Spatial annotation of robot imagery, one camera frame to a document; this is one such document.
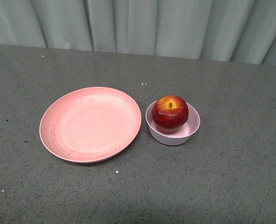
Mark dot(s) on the red yellow apple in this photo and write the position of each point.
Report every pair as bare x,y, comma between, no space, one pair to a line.
170,113

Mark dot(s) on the light pink bowl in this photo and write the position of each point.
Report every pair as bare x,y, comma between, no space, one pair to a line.
179,137

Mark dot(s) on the pink round plate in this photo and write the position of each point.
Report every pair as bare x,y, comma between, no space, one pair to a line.
90,124

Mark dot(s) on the white pleated curtain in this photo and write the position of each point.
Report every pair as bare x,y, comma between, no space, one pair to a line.
220,30

